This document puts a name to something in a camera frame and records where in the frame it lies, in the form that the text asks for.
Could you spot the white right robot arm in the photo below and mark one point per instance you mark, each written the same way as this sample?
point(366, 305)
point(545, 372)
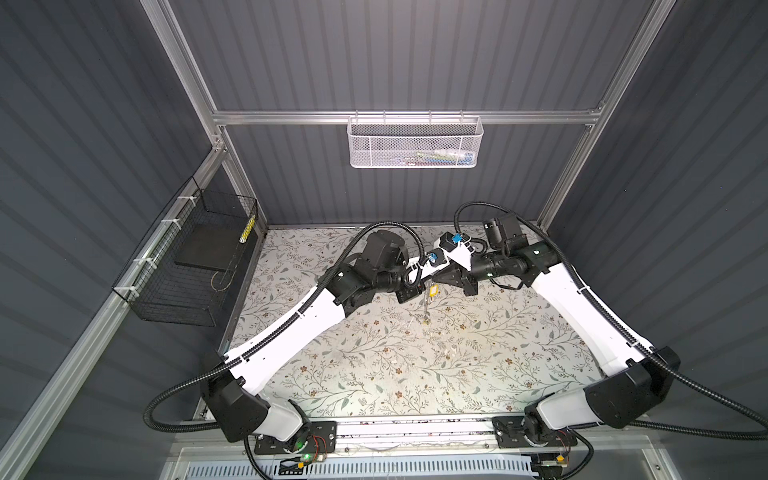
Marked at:
point(636, 376)

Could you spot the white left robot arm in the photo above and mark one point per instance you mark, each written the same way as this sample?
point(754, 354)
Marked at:
point(375, 261)

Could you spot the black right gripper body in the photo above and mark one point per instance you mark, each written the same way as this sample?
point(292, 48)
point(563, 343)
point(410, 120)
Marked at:
point(467, 279)

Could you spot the white vent grille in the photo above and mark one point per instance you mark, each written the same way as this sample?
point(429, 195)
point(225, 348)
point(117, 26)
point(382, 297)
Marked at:
point(463, 466)

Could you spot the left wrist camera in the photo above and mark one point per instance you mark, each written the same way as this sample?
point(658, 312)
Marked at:
point(436, 260)

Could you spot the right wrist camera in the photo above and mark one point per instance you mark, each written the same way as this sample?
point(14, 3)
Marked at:
point(456, 249)

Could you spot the white wire mesh basket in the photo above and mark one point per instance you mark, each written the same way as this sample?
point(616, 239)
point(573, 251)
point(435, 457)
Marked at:
point(414, 142)

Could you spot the black foam pad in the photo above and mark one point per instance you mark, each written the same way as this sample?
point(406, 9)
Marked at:
point(209, 247)

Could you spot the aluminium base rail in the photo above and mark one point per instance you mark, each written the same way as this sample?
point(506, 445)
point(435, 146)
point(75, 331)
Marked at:
point(430, 433)

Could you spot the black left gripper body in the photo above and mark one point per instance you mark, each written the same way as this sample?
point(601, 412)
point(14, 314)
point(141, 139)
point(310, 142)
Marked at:
point(409, 293)

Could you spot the black wire basket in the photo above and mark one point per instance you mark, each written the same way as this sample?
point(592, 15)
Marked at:
point(189, 270)

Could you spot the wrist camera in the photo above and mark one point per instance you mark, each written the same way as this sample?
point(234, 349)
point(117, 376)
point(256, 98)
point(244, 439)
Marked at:
point(436, 260)
point(456, 249)

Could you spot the yellow marker pen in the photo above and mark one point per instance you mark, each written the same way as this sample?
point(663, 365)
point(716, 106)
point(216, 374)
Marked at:
point(243, 238)

